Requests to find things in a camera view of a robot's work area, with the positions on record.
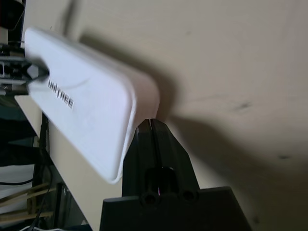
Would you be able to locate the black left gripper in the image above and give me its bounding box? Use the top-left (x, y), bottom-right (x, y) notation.
top-left (0, 44), bottom-right (51, 97)

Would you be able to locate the white Unitree pencil case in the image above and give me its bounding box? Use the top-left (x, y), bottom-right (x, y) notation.
top-left (14, 26), bottom-right (161, 185)

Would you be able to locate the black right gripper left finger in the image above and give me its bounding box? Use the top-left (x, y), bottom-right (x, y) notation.
top-left (122, 118), bottom-right (160, 198)

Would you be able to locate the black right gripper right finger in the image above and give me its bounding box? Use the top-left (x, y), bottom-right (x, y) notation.
top-left (150, 119), bottom-right (200, 191)

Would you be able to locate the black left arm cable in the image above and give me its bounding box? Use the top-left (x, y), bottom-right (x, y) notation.
top-left (28, 113), bottom-right (52, 231)

